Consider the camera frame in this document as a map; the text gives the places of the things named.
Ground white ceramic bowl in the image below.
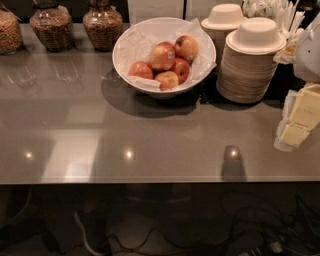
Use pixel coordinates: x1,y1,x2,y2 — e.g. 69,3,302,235
112,16,217,100

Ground glass jar of nuts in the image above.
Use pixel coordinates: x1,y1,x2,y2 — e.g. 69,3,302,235
30,0,74,52
83,0,123,52
0,4,23,54

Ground front stack of paper bowls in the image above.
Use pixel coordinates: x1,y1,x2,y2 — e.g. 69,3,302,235
216,17,286,104

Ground white plastic cutlery bunch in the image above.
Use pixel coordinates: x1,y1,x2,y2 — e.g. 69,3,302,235
242,0,305,64

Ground red apple middle right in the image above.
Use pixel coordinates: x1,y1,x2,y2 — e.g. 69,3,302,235
171,58,190,84

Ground glass jar of nuts middle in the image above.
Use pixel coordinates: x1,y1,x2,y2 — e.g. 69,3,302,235
30,0,74,52

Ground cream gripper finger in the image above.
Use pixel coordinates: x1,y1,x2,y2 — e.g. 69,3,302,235
274,83,320,152

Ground black cables on floor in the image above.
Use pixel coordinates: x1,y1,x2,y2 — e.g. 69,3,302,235
106,189,320,256

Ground glass jar of nuts left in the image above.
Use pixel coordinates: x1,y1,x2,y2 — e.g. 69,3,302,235
0,4,23,54

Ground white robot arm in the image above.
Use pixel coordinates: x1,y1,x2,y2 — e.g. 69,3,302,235
274,13,320,152

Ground white paper bowl liner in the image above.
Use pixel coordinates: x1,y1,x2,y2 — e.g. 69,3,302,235
117,18,218,90

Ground yellow-red apple front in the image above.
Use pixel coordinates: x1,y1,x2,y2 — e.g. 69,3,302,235
155,71,179,91

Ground stack of paper bowls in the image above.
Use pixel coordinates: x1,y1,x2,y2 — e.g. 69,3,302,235
216,17,286,104
201,4,246,66

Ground glass jar of nuts right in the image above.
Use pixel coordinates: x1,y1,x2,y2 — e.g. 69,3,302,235
83,0,123,52

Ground red apple top right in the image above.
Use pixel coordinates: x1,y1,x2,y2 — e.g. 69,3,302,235
174,35,199,63

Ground rear stack of paper bowls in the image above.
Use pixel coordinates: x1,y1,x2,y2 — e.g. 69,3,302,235
201,4,246,66

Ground red apple with sticker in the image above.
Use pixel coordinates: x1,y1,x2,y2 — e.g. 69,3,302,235
149,44,175,71

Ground red apple left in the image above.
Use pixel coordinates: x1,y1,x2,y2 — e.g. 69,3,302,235
128,61,154,79

